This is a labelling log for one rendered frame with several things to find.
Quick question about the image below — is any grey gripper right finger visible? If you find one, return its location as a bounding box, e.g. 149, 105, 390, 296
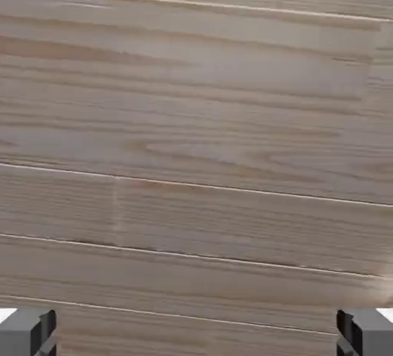
335, 307, 393, 356

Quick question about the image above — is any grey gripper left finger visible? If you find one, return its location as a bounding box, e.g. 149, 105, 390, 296
0, 307, 58, 356

